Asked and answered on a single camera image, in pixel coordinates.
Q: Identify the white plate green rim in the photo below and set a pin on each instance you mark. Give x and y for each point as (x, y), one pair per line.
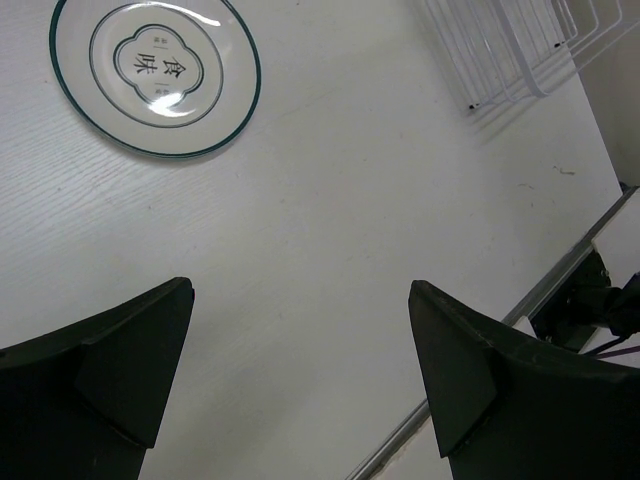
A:
(168, 79)

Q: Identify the silver aluminium rail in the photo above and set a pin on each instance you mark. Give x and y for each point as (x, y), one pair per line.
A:
(615, 236)

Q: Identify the white wire dish rack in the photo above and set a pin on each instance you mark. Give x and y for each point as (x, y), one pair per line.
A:
(506, 52)

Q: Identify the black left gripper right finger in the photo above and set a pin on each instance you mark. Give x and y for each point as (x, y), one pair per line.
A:
(505, 405)

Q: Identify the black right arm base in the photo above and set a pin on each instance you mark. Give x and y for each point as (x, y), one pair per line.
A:
(586, 301)

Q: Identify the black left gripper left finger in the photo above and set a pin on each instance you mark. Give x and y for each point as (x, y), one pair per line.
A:
(86, 401)

